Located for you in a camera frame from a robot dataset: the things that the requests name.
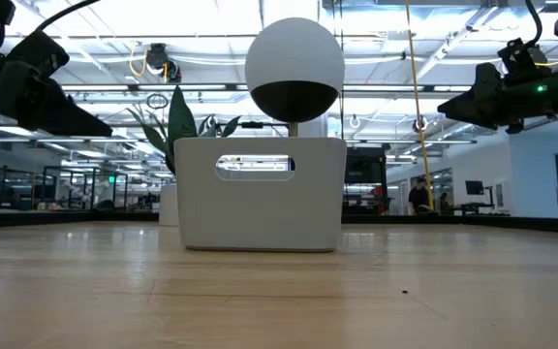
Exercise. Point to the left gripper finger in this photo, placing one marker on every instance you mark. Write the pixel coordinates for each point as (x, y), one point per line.
(71, 111)
(41, 127)

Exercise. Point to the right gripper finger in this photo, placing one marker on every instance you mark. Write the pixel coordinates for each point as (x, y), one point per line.
(460, 104)
(468, 122)

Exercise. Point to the white plastic bin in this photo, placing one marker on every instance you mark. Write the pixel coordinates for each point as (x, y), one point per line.
(259, 218)

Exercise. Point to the small monitor on stand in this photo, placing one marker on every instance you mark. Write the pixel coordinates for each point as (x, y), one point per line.
(474, 186)

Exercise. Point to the person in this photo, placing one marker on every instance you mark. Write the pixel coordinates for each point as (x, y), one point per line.
(418, 196)

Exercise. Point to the black dome object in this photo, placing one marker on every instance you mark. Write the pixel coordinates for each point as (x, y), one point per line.
(428, 211)

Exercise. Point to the green leafy plant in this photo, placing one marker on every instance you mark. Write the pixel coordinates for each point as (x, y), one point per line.
(180, 121)

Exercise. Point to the black monitor cart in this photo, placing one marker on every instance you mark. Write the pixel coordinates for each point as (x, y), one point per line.
(366, 169)

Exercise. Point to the white and black sphere lamp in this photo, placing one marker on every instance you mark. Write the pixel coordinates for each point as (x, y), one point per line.
(293, 53)

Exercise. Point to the black metal frame rack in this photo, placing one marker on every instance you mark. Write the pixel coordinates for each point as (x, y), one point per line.
(66, 167)

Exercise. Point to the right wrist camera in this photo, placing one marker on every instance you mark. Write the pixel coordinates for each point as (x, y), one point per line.
(521, 58)

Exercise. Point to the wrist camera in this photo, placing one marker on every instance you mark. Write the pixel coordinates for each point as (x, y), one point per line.
(521, 58)
(41, 51)

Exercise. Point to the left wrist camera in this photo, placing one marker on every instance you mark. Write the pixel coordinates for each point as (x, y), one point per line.
(41, 51)

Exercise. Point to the black table edge rail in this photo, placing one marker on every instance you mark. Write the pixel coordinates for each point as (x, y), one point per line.
(17, 218)

